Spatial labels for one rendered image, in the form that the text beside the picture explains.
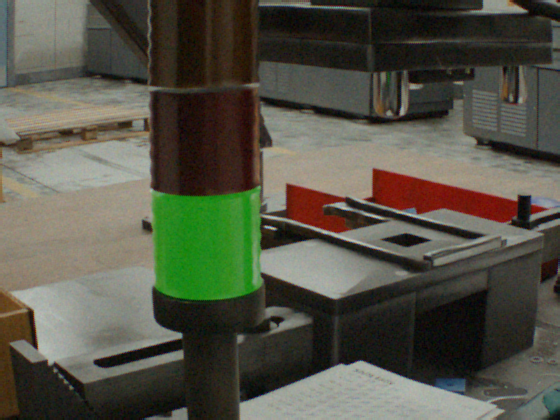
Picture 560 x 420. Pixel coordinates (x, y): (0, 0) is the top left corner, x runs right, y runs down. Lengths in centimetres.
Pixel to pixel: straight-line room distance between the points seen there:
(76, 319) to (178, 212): 38
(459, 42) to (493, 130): 602
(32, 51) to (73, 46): 60
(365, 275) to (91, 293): 26
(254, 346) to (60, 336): 20
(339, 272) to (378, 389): 10
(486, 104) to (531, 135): 46
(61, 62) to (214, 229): 1186
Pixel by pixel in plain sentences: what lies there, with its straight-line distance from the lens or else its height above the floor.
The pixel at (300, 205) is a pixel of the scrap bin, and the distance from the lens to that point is 92.
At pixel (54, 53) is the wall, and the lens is 1212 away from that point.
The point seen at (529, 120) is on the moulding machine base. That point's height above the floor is 28.
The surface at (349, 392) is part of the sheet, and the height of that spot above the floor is 95.
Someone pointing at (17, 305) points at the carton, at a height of 97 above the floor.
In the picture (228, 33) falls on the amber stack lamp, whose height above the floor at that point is 114.
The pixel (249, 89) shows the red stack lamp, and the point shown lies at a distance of 31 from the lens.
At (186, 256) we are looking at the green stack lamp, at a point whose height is 107.
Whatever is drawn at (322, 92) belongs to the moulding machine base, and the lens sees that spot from 798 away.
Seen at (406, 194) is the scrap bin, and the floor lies 94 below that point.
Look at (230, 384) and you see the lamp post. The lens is 34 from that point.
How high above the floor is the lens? 115
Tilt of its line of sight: 14 degrees down
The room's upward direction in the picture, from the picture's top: straight up
